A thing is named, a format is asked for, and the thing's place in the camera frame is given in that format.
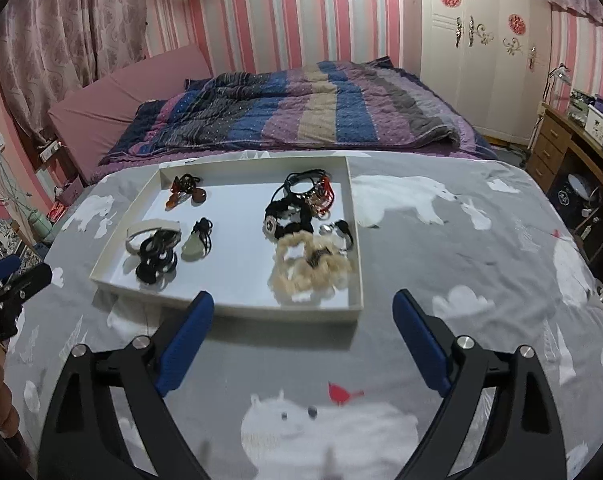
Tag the wooden desk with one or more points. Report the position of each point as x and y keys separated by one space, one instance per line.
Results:
x=551 y=140

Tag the grey printed blanket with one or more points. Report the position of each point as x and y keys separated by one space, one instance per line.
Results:
x=431 y=240

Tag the pink mattress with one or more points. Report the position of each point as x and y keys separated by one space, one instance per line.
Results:
x=131 y=90

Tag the white power strip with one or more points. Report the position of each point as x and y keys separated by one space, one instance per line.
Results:
x=48 y=149

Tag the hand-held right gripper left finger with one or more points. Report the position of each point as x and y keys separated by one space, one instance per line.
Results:
x=186 y=345

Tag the white shallow tray box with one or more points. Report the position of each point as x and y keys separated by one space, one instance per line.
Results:
x=236 y=260

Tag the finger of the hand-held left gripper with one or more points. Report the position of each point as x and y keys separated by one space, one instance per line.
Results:
x=23 y=284
x=1 y=268

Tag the pink patterned curtain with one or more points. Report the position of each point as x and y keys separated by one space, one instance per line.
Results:
x=56 y=35

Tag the red pendant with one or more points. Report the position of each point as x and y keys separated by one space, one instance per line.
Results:
x=173 y=203

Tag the striped purple blue quilt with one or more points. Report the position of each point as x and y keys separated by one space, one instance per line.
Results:
x=306 y=110

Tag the green kettle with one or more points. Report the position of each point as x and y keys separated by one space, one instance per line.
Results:
x=37 y=222

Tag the cream fluffy scrunchie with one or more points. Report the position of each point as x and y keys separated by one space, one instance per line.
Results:
x=301 y=280

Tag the white storage box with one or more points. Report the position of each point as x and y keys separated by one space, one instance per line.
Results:
x=596 y=115

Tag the white wardrobe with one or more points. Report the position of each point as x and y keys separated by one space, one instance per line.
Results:
x=481 y=85

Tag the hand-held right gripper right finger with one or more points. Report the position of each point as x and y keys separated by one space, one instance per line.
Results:
x=421 y=342

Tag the desk lamp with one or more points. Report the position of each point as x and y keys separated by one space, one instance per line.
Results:
x=561 y=77

